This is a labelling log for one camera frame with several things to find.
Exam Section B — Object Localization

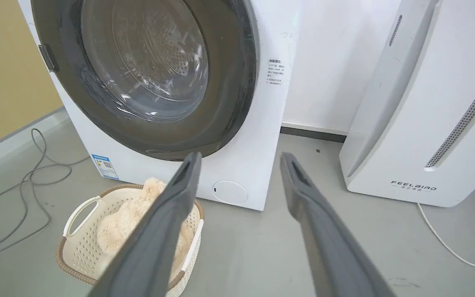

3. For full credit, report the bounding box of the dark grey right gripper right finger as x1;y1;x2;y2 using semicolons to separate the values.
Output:
280;152;395;297

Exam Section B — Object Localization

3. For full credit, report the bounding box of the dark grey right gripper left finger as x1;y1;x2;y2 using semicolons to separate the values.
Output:
87;152;202;297

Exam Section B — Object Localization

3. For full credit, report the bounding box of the white front-load washing machine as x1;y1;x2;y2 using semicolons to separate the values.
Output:
17;0;304;212

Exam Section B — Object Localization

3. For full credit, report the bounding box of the dark round washing machine door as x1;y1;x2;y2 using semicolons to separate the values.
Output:
31;0;260;162

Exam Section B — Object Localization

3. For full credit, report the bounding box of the beige plush toy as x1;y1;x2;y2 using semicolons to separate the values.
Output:
96;177;195;284

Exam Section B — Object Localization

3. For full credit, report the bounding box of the cream perforated laundry basket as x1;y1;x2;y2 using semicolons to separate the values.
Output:
56;184;205;297

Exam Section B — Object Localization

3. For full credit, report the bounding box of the blue energy label sticker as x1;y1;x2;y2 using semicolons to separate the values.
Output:
92;154;120;180

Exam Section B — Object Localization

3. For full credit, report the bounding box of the white Feelbird air purifier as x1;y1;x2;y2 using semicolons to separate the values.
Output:
339;0;475;207

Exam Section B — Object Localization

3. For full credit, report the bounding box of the white power cable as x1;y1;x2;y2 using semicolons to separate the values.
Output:
417;185;475;268

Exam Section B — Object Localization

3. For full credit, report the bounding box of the grey floor cable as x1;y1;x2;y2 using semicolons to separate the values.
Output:
0;128;90;264

